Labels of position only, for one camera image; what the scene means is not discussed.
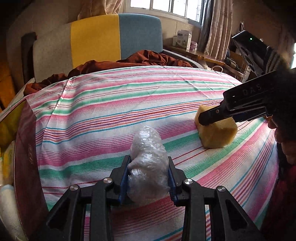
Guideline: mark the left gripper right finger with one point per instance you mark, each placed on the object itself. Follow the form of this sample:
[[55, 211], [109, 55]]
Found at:
[[206, 209]]

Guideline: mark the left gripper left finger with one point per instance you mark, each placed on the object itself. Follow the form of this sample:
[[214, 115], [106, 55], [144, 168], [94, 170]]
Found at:
[[67, 218]]

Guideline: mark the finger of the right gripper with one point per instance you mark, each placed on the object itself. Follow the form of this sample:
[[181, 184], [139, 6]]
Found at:
[[209, 115]]

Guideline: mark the small white plastic bag ball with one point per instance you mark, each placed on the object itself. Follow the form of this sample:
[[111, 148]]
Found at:
[[148, 170]]

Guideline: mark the person's right hand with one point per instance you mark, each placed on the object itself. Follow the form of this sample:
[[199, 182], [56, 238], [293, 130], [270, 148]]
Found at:
[[285, 136]]

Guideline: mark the wooden side table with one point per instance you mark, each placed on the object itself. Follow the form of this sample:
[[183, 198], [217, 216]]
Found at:
[[198, 56]]

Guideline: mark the white appliance carton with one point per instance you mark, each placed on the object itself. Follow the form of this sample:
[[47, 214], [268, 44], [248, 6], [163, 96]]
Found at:
[[184, 39]]

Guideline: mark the brown crumpled blanket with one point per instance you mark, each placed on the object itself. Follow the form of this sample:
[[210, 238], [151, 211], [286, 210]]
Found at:
[[140, 58]]

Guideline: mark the striped bed sheet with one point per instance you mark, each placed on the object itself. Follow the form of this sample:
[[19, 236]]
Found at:
[[85, 126]]

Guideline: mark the beige window curtain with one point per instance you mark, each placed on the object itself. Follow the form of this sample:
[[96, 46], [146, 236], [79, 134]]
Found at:
[[216, 28]]

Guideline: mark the yellow blue grey headboard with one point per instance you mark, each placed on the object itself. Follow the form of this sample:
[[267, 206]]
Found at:
[[100, 38]]

